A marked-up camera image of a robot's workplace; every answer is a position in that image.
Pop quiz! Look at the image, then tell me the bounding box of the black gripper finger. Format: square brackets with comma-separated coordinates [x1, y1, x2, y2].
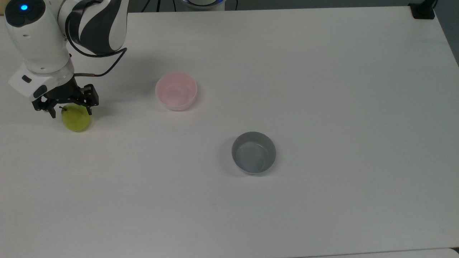
[83, 84, 100, 116]
[32, 96, 58, 119]

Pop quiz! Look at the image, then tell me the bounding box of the pink bowl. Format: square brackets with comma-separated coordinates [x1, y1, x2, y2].
[155, 72, 198, 111]

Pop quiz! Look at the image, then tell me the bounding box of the grey bowl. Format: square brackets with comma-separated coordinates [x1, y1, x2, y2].
[231, 132, 277, 175]

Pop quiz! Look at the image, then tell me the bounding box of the white robot base blue ring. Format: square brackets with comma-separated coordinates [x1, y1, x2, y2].
[180, 0, 227, 10]

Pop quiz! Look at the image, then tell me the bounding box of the black table clamp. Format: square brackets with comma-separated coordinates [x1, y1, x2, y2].
[408, 0, 437, 20]

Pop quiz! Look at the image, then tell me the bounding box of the green pear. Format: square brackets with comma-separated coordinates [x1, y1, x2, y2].
[59, 104, 91, 132]

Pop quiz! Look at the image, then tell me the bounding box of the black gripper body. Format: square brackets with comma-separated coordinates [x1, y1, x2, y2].
[44, 76, 87, 105]

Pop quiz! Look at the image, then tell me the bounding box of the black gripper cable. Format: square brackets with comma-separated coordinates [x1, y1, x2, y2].
[65, 21, 128, 78]

